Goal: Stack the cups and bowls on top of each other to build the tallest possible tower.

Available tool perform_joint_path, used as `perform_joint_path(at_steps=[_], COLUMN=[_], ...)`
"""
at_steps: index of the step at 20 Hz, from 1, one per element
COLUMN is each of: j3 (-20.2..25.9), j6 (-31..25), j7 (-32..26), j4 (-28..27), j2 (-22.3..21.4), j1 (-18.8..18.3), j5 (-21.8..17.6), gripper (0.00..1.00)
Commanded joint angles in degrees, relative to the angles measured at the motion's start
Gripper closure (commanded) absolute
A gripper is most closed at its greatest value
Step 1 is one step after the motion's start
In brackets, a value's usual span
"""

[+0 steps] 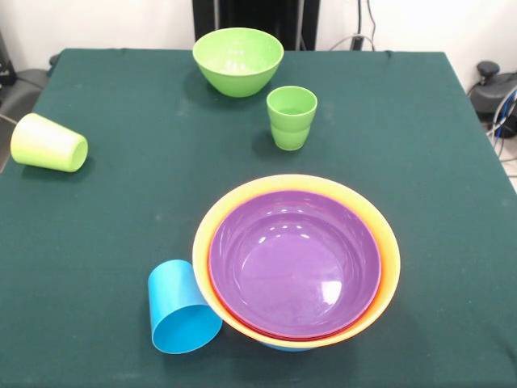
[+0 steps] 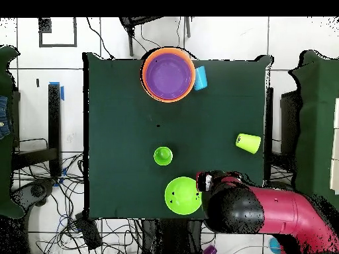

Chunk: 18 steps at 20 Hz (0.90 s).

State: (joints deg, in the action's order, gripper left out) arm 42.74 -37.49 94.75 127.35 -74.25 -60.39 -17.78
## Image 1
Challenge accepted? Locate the blue cup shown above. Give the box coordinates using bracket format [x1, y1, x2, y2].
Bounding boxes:
[147, 259, 224, 356]

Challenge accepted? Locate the green bowl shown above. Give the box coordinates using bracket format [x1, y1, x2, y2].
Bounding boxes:
[191, 27, 285, 98]

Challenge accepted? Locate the yellow-green cup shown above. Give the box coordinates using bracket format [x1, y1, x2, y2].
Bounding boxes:
[10, 112, 89, 174]

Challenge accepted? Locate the tangle of cables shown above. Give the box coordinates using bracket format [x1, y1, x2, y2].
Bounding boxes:
[486, 88, 517, 162]

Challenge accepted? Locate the orange bowl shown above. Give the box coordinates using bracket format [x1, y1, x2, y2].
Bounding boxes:
[191, 174, 401, 349]

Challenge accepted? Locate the blue bowl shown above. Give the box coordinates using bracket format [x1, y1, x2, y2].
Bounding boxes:
[262, 341, 316, 352]

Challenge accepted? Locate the black hanging cable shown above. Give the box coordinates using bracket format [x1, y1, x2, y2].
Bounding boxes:
[355, 0, 380, 52]

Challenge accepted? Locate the green cup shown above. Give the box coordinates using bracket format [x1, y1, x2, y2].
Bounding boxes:
[266, 85, 319, 133]
[271, 124, 312, 152]

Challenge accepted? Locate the grey pedestal foot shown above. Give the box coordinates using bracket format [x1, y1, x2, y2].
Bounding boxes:
[0, 54, 60, 122]
[468, 60, 517, 122]

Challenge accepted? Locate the purple bowl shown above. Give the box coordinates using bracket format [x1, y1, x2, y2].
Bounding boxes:
[208, 190, 382, 339]
[225, 310, 364, 341]

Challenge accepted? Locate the black equipment box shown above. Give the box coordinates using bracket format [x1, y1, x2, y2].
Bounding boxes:
[0, 30, 18, 86]

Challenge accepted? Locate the dark green table cloth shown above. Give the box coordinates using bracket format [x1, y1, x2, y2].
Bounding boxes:
[0, 48, 517, 388]

